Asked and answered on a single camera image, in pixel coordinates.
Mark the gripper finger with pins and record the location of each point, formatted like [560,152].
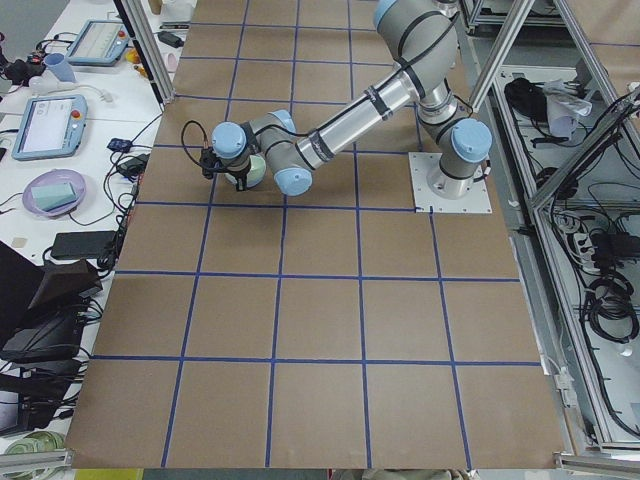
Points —
[241,181]

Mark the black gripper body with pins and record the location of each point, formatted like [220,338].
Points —
[240,175]

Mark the green bowl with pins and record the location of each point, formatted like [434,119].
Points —
[256,174]

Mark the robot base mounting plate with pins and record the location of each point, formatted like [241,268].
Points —
[435,192]

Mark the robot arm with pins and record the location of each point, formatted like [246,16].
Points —
[422,41]

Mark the small black blue device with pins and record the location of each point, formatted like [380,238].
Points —
[120,145]

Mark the black flat box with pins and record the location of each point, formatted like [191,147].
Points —
[81,245]

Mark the teal sponge block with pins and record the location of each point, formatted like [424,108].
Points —
[49,197]

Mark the upper teach pendant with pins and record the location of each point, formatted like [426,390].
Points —
[100,43]

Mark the teach pendant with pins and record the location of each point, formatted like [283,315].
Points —
[100,43]
[51,127]

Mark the lilac plate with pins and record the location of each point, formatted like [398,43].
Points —
[53,177]

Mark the lower teach pendant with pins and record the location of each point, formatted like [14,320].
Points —
[51,127]

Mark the blue plastic cup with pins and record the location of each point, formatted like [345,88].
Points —
[59,66]

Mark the aluminium frame post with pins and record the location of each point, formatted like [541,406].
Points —
[137,25]

